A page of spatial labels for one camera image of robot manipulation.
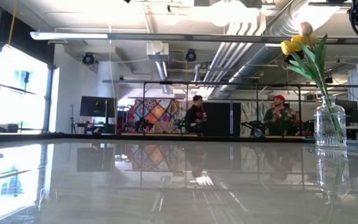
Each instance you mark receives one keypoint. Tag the yellow artificial tulip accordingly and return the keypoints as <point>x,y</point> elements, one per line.
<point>287,47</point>
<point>300,40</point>

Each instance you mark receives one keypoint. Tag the clear glass vase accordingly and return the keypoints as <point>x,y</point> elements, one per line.
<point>325,130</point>

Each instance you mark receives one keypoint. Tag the black background robot arm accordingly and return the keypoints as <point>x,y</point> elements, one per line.
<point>143,125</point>
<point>255,129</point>

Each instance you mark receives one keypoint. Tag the person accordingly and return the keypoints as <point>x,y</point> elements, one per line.
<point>197,113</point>
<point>278,116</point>

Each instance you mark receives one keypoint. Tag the colourful patchwork quilt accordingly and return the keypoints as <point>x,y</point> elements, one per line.
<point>154,107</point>

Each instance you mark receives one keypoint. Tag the black partition panel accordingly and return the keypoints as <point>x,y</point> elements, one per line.
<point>222,118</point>

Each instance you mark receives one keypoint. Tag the black round ceiling spotlight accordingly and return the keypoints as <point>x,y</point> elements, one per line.
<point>190,55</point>
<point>88,58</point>

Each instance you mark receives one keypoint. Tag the white ceiling unit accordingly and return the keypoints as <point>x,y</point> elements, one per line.
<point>157,51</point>

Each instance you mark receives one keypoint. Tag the white leaf-pattern curtain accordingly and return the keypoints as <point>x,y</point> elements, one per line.
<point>250,112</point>

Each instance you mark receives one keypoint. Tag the black computer monitor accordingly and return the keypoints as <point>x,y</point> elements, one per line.
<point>97,107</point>
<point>353,112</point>

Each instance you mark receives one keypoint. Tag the white glossy table mat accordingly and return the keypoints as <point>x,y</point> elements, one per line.
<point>166,202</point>

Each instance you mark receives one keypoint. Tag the long white light bar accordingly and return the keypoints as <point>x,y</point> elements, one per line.
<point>73,35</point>

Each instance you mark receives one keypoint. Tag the black aluminium table frame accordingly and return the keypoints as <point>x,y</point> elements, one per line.
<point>166,139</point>

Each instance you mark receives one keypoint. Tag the black metal rack frame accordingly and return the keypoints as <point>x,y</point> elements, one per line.
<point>216,83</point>

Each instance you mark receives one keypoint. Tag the silver ventilation duct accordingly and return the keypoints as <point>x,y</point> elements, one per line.
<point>259,56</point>

